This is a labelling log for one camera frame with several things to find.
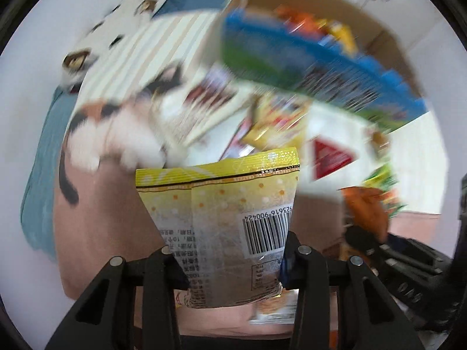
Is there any yellow dotted snack packet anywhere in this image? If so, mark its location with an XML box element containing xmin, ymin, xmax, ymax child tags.
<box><xmin>135</xmin><ymin>147</ymin><xmax>302</xmax><ymax>309</ymax></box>

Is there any blue green printed cardboard box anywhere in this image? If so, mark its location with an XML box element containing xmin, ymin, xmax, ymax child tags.
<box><xmin>201</xmin><ymin>0</ymin><xmax>430</xmax><ymax>134</ymax></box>

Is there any brown white snack packet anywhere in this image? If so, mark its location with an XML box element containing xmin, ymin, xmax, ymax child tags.
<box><xmin>166</xmin><ymin>65</ymin><xmax>249</xmax><ymax>154</ymax></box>

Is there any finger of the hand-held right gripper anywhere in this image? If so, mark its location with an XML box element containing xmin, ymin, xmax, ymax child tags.
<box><xmin>344</xmin><ymin>225</ymin><xmax>388</xmax><ymax>258</ymax></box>

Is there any orange red snack packet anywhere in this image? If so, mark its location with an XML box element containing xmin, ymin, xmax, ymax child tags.
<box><xmin>273</xmin><ymin>5</ymin><xmax>322</xmax><ymax>34</ymax></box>

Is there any white cat printed pillow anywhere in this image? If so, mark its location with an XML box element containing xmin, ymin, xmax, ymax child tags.
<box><xmin>60</xmin><ymin>0</ymin><xmax>174</xmax><ymax>92</ymax></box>

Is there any green snack packet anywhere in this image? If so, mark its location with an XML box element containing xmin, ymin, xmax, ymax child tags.
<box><xmin>361</xmin><ymin>163</ymin><xmax>408</xmax><ymax>220</ymax></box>

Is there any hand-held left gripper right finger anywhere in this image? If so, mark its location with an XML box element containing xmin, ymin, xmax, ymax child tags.
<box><xmin>278</xmin><ymin>231</ymin><xmax>426</xmax><ymax>350</ymax></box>

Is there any white orange snack packet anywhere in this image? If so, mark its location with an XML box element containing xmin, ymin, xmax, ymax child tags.
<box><xmin>248</xmin><ymin>287</ymin><xmax>298</xmax><ymax>326</ymax></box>

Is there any yellow printed snack packet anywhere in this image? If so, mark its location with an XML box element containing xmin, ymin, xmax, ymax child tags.
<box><xmin>242</xmin><ymin>92</ymin><xmax>311</xmax><ymax>151</ymax></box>

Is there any yellow black snack packet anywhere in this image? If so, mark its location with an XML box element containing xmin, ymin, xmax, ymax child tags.
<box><xmin>321</xmin><ymin>20</ymin><xmax>359</xmax><ymax>56</ymax></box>

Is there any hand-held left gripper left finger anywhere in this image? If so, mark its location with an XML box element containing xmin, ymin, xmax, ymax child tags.
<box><xmin>46</xmin><ymin>245</ymin><xmax>191</xmax><ymax>350</ymax></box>

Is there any red triangular snack packet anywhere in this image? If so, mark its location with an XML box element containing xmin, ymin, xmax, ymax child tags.
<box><xmin>310</xmin><ymin>135</ymin><xmax>357</xmax><ymax>181</ymax></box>

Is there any red edged snack packet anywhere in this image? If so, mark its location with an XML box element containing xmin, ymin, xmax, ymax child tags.
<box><xmin>219</xmin><ymin>116</ymin><xmax>257</xmax><ymax>160</ymax></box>

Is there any cat printed striped blanket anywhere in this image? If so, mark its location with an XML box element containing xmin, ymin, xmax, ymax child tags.
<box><xmin>55</xmin><ymin>9</ymin><xmax>453</xmax><ymax>340</ymax></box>

